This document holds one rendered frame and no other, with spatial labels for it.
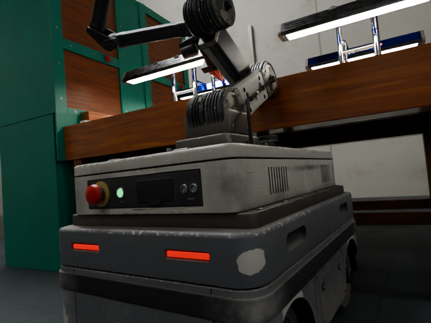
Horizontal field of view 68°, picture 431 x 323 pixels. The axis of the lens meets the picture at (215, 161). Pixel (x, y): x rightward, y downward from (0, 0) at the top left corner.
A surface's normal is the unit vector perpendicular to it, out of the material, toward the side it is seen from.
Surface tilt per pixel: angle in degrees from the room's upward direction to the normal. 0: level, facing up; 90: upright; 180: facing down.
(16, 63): 90
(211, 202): 90
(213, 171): 90
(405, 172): 90
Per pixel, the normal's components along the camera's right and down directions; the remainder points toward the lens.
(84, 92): 0.87, -0.10
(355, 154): -0.55, 0.00
